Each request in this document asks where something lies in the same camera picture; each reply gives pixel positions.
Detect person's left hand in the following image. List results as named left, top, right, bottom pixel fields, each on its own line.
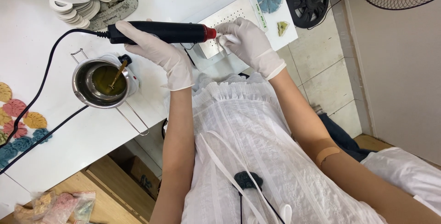
left=115, top=19, right=195, bottom=92

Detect person's right hand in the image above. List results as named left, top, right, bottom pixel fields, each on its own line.
left=215, top=17, right=287, bottom=81

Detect black heat gun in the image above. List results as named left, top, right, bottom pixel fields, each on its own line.
left=107, top=21, right=218, bottom=45

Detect white pot heater base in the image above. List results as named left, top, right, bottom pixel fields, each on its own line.
left=99, top=53, right=141, bottom=98

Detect wooden stirring stick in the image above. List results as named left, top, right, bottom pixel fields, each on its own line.
left=108, top=60, right=128, bottom=92

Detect grey perforated mat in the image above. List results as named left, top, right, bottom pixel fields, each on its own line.
left=87, top=0, right=139, bottom=32

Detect steel wax melting pot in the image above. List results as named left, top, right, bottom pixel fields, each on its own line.
left=70, top=48, right=151, bottom=137

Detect stack of white card tags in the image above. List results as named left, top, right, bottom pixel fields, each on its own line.
left=48, top=0, right=101, bottom=30

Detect white perforated hot plate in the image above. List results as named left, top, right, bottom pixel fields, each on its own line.
left=178, top=0, right=270, bottom=77

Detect group of coloured leaf wax pieces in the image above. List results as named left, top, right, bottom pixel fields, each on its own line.
left=0, top=82, right=54, bottom=169

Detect wooden drawer cabinet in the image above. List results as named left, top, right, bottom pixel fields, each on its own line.
left=52, top=144, right=163, bottom=224

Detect small green wax piece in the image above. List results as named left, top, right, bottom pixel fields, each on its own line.
left=277, top=21, right=290, bottom=37

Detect bag of green wax pieces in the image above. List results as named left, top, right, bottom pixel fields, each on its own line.
left=71, top=192, right=96, bottom=224

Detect person's white dress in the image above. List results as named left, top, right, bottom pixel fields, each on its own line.
left=165, top=72, right=388, bottom=224

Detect black clip microphone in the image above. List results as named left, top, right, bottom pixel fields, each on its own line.
left=233, top=171, right=264, bottom=192

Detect black fan base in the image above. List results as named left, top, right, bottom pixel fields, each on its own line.
left=286, top=0, right=330, bottom=29

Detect bag of pink wax pieces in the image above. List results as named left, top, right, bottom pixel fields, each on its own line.
left=41, top=192, right=79, bottom=224

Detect bag of orange wax pieces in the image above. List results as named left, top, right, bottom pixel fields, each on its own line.
left=13, top=191, right=56, bottom=224

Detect beige adhesive bandage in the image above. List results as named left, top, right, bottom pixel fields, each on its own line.
left=315, top=146, right=342, bottom=168

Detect person's dark blue trouser leg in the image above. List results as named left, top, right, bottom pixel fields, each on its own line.
left=311, top=104, right=378, bottom=163

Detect white cushion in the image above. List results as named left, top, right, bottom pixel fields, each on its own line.
left=360, top=147, right=441, bottom=218

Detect black heat gun power cord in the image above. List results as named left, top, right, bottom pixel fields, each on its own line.
left=0, top=28, right=110, bottom=149

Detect black heater cable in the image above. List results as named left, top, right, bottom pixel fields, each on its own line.
left=0, top=105, right=90, bottom=176

